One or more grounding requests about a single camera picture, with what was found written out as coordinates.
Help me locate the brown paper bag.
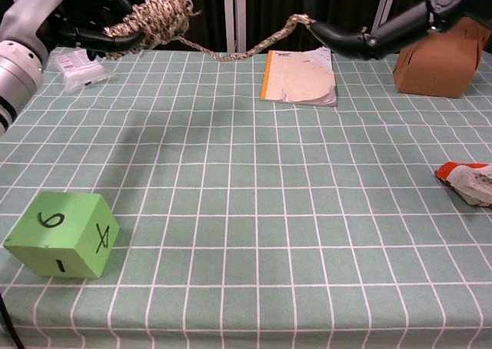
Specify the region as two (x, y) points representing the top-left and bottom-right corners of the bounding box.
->
(392, 16), (492, 99)

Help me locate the clear plastic packet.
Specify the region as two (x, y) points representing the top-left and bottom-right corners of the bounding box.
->
(53, 49), (113, 94)

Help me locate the green checked tablecloth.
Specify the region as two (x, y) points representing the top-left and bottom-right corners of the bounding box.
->
(0, 47), (492, 349)

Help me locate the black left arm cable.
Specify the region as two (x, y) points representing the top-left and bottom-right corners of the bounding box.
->
(0, 293), (24, 349)

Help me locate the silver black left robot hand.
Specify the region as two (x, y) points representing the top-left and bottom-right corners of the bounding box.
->
(0, 0), (145, 64)

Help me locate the worn cream notebook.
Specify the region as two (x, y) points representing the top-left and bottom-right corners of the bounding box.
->
(260, 45), (339, 107)

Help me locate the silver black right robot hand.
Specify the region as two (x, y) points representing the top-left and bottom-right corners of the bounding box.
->
(309, 0), (470, 61)

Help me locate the twine rope bundle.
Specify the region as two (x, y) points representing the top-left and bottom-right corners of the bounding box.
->
(104, 0), (317, 62)

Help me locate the green numbered cube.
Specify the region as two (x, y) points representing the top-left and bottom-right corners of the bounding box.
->
(2, 190), (120, 280)

